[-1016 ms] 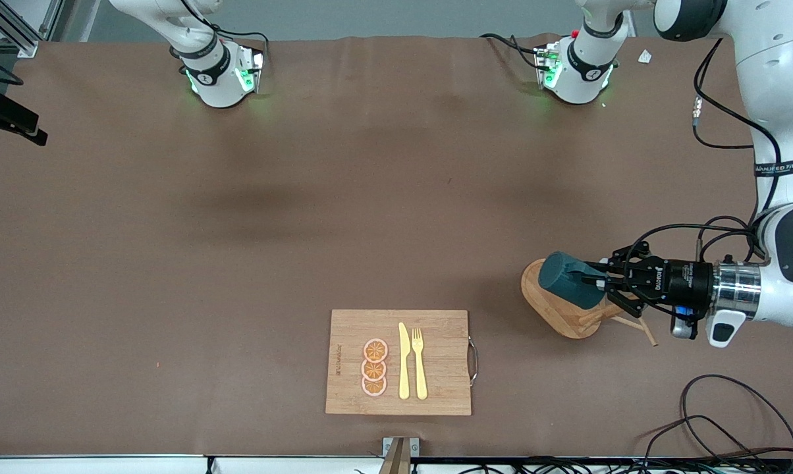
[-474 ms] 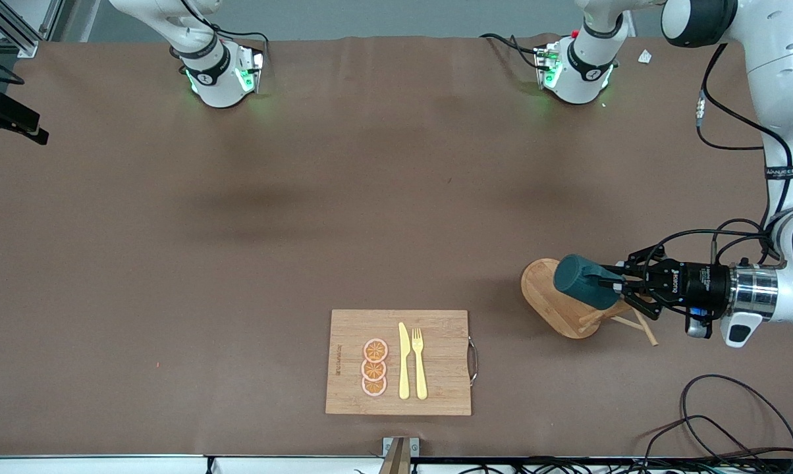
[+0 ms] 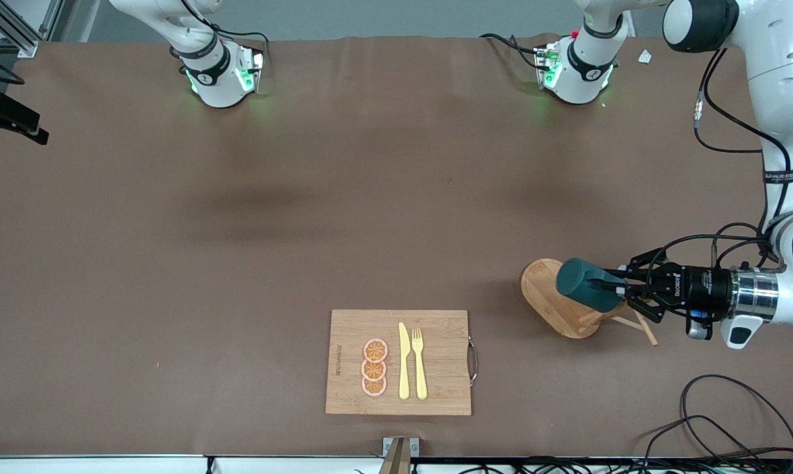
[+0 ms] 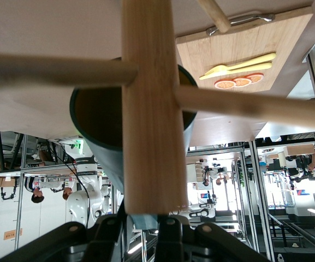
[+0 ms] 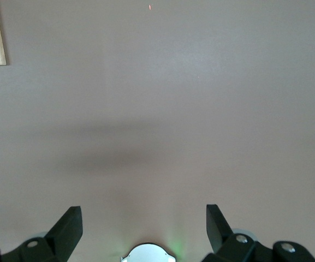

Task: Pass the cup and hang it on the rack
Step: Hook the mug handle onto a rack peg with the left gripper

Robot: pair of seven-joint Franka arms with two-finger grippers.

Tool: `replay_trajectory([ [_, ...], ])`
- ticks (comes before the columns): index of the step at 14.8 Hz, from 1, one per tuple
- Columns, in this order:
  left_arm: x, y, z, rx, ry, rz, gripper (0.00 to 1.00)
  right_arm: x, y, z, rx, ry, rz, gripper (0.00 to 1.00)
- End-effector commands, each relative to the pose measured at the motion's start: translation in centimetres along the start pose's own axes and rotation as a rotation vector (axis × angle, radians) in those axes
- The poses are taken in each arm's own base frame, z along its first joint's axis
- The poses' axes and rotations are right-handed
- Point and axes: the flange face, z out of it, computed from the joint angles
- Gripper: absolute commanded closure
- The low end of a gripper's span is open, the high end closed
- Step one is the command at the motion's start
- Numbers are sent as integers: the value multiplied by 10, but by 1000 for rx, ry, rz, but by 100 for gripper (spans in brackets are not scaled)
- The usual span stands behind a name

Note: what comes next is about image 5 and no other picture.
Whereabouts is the brown table cover mat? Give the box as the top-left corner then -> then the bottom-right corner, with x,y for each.
0,0 -> 315,262

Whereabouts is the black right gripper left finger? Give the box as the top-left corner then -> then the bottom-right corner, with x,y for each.
0,206 -> 83,262

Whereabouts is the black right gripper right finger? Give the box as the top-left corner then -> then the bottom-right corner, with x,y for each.
202,204 -> 315,262

